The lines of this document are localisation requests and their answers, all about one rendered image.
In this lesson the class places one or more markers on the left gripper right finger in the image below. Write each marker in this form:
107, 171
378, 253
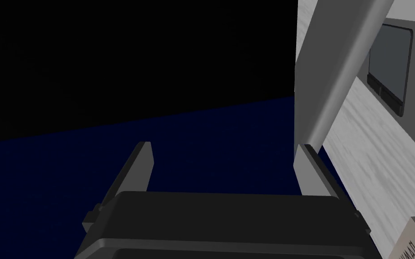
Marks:
310, 176

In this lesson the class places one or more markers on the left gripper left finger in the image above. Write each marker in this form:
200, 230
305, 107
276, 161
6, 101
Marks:
137, 169

